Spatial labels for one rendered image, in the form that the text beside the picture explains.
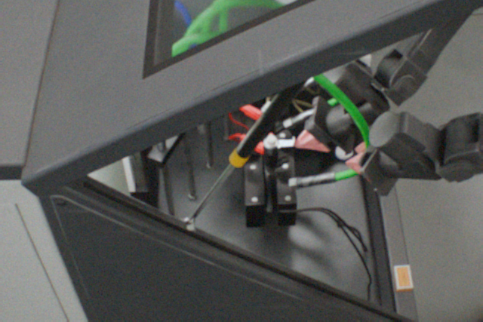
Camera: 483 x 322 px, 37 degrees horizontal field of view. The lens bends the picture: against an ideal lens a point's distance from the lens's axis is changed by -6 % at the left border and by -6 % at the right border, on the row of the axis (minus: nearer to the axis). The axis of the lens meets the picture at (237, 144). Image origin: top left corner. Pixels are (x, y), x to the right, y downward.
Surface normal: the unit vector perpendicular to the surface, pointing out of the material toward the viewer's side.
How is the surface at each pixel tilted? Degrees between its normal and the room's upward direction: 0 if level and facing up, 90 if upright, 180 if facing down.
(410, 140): 98
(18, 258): 90
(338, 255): 0
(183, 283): 90
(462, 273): 0
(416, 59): 64
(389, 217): 0
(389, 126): 50
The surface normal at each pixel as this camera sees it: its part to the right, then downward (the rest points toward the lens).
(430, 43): 0.27, 0.25
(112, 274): 0.04, 0.77
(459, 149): -0.63, -0.52
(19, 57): -0.02, -0.64
